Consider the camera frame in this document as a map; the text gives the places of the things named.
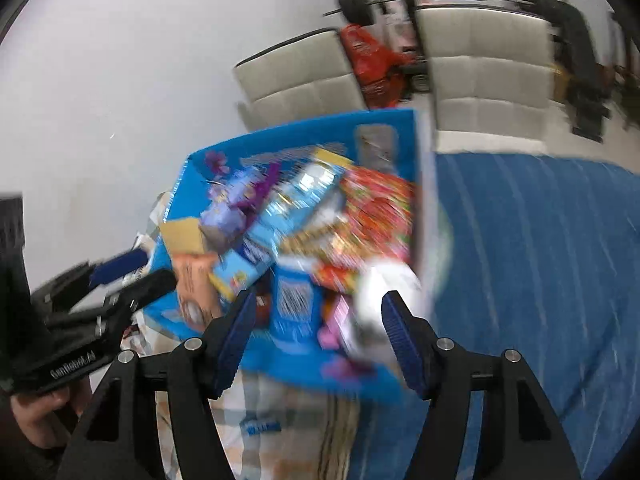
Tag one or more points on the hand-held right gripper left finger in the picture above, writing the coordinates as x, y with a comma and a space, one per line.
235, 345

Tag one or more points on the plaid cloth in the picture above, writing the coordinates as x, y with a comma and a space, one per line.
280, 455

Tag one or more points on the person's left hand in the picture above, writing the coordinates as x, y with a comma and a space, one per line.
40, 415

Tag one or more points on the white padded chair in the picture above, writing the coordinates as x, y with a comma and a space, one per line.
485, 70
300, 80

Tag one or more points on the blue cartoon tissue pack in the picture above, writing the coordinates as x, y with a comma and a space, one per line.
225, 215

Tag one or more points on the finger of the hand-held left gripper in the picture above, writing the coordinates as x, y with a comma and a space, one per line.
145, 285
117, 266

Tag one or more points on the red plastic bag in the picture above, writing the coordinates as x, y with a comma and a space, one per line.
365, 55

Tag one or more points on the black barbell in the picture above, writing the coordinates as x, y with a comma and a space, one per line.
355, 2

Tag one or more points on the blue white canister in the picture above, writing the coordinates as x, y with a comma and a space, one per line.
292, 305

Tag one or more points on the blue striped cloth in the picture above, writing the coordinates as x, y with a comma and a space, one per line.
525, 260

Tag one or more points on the white round jar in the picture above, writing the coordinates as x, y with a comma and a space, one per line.
385, 285

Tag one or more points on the blue white wrapper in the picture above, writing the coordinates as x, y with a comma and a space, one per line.
260, 427

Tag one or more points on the orange snack packet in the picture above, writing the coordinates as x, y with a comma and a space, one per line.
195, 275

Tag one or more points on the pink packet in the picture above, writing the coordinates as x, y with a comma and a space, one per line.
337, 322

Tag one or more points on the red snack packet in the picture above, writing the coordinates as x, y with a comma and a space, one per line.
380, 210

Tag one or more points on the purple wrapper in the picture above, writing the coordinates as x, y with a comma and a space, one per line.
260, 190

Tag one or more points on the black weight bench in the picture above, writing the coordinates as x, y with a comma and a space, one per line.
575, 50

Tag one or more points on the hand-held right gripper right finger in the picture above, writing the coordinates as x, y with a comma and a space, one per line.
402, 345

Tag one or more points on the blue cardboard box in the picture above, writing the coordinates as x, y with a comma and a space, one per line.
300, 132

